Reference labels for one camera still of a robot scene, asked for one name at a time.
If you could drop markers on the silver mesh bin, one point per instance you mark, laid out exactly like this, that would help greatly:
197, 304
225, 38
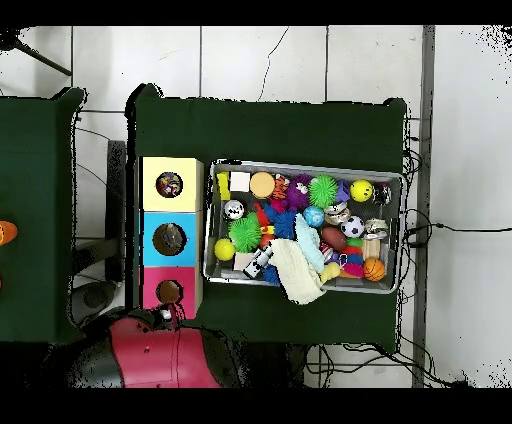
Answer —
224, 274

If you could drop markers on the green spiky rubber ball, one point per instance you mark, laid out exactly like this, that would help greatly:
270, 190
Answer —
323, 191
244, 232

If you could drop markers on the orange foam disc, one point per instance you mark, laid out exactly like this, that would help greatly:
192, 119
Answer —
262, 185

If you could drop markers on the pale wooden cube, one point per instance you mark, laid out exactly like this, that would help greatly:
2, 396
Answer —
240, 182

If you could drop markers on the purple spiky monster toy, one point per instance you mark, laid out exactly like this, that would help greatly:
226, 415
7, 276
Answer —
298, 194

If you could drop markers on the yellow tennis ball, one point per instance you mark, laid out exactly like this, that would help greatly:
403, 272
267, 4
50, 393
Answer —
224, 249

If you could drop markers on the light blue cloth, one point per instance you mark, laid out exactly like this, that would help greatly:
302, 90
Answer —
310, 240

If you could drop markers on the cream waffle cloth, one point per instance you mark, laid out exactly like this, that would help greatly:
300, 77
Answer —
298, 280

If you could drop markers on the yellow smiley ball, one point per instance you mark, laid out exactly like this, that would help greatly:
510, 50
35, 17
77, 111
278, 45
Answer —
361, 190

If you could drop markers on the orange object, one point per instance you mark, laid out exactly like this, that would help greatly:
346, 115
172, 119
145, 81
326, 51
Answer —
6, 232

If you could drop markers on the black tripod leg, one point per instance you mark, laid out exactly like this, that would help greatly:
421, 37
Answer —
40, 60

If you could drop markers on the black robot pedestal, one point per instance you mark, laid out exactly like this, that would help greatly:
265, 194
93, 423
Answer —
276, 360

